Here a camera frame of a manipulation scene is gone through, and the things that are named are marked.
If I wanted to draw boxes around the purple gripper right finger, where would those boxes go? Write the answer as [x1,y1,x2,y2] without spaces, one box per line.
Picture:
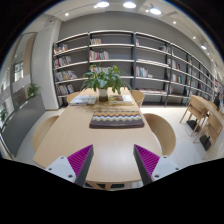
[133,145,180,185]

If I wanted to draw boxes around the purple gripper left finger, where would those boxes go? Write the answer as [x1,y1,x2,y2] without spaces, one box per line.
[46,145,94,187]

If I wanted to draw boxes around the zigzag patterned towel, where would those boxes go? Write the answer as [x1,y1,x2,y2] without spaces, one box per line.
[89,111,144,129]

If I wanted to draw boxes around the wooden chair near right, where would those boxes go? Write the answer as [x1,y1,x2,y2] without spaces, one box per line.
[144,113,176,156]

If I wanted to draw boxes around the wooden chair near left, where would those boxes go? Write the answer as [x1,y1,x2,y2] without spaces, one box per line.
[32,116,58,151]

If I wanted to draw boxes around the stack of magazines left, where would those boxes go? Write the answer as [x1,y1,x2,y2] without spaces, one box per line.
[70,95,97,105]

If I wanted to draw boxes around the grey counter left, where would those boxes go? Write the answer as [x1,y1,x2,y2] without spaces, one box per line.
[2,94,45,156]

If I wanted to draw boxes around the wooden chair far left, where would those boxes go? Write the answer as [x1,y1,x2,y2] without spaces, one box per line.
[66,92,80,104]

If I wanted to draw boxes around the wooden chair far right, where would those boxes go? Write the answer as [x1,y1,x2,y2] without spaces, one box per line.
[131,90,145,107]

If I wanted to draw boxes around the stack of books right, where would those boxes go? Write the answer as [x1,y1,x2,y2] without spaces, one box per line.
[108,95,133,105]

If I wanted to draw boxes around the wooden chair at side table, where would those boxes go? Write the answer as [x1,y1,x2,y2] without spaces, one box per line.
[185,95,208,134]

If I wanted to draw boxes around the wooden side table right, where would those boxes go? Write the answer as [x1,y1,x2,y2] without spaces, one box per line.
[198,100,223,152]

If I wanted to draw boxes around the small plant on left counter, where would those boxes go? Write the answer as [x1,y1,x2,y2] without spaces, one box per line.
[27,83,40,98]

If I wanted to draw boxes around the green potted plant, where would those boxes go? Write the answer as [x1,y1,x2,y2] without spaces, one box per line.
[81,65,132,102]

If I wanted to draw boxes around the large grey bookshelf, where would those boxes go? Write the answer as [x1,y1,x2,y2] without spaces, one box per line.
[53,30,223,106]

